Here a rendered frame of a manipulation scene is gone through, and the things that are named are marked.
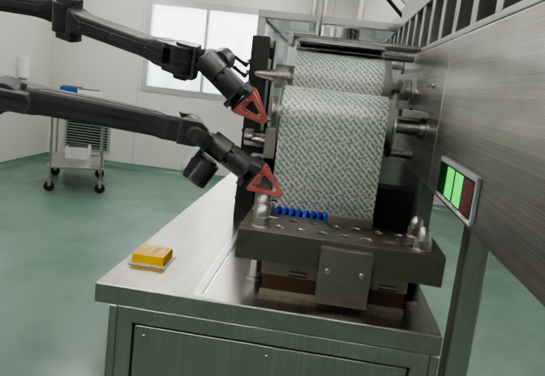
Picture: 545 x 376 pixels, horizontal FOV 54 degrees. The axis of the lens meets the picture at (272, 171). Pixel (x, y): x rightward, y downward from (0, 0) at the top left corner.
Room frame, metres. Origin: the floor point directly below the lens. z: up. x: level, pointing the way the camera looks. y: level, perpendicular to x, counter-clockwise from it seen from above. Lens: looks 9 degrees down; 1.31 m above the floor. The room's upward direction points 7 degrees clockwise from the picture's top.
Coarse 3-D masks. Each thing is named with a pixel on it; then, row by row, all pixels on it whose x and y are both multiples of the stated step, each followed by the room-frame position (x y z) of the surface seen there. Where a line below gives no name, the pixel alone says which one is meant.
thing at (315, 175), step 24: (288, 144) 1.21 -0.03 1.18; (312, 144) 1.20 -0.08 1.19; (336, 144) 1.20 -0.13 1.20; (288, 168) 1.21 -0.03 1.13; (312, 168) 1.20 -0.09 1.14; (336, 168) 1.20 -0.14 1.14; (360, 168) 1.19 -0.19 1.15; (288, 192) 1.21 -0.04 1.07; (312, 192) 1.20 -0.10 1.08; (336, 192) 1.20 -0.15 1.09; (360, 192) 1.19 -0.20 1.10; (360, 216) 1.19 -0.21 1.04
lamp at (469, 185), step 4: (468, 180) 0.77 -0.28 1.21; (464, 184) 0.79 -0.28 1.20; (468, 184) 0.77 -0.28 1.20; (472, 184) 0.75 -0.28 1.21; (464, 188) 0.79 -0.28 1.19; (468, 188) 0.77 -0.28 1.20; (472, 188) 0.75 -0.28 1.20; (464, 192) 0.78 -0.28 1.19; (468, 192) 0.76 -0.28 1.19; (472, 192) 0.74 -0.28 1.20; (464, 196) 0.78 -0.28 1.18; (468, 196) 0.76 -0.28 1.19; (464, 200) 0.78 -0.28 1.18; (468, 200) 0.76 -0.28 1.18; (464, 204) 0.77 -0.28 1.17; (468, 204) 0.75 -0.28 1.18; (460, 208) 0.79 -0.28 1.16; (464, 208) 0.77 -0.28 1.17; (468, 208) 0.75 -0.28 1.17; (464, 212) 0.76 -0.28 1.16; (468, 212) 0.74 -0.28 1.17
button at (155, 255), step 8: (144, 248) 1.14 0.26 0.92; (152, 248) 1.15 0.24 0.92; (160, 248) 1.15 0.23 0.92; (168, 248) 1.16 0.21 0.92; (136, 256) 1.10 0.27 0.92; (144, 256) 1.10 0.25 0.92; (152, 256) 1.10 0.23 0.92; (160, 256) 1.10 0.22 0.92; (168, 256) 1.13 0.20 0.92; (152, 264) 1.10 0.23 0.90; (160, 264) 1.10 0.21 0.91
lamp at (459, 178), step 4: (456, 176) 0.85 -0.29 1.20; (460, 176) 0.82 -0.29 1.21; (456, 180) 0.84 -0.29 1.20; (460, 180) 0.82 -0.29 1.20; (456, 184) 0.84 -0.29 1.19; (460, 184) 0.81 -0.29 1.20; (456, 188) 0.83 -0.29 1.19; (460, 188) 0.81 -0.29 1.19; (456, 192) 0.83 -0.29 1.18; (460, 192) 0.81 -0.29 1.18; (452, 196) 0.85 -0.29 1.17; (456, 196) 0.83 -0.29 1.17; (460, 196) 0.80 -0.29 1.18; (452, 200) 0.85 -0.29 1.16; (456, 200) 0.82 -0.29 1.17; (456, 204) 0.82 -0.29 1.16
